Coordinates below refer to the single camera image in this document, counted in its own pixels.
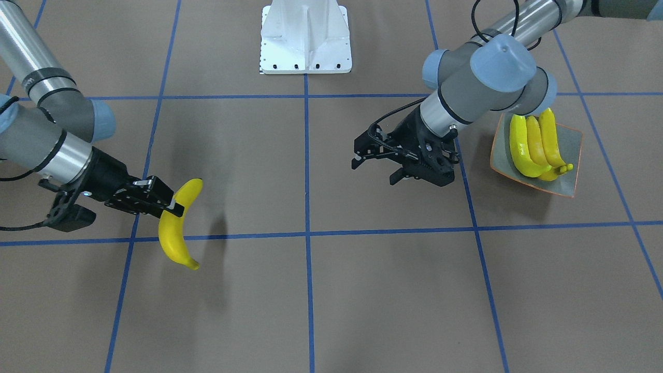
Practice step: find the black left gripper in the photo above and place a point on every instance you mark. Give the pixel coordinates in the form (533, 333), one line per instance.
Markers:
(411, 128)

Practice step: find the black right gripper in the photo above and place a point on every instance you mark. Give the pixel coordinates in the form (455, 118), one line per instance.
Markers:
(107, 176)

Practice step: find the yellow banana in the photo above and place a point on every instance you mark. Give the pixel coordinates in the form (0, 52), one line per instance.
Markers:
(518, 145)
(536, 151)
(171, 227)
(550, 143)

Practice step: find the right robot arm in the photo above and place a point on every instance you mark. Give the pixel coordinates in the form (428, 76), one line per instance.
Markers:
(56, 138)

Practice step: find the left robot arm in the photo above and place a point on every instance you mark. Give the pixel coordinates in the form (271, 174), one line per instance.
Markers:
(493, 71)

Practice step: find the grey square plate orange rim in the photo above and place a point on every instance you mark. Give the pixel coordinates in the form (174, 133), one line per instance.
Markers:
(570, 146)

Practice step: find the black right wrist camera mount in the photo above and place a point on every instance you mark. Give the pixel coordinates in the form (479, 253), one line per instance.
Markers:
(66, 215)

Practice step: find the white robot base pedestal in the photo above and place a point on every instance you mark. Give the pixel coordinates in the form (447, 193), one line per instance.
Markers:
(305, 37)

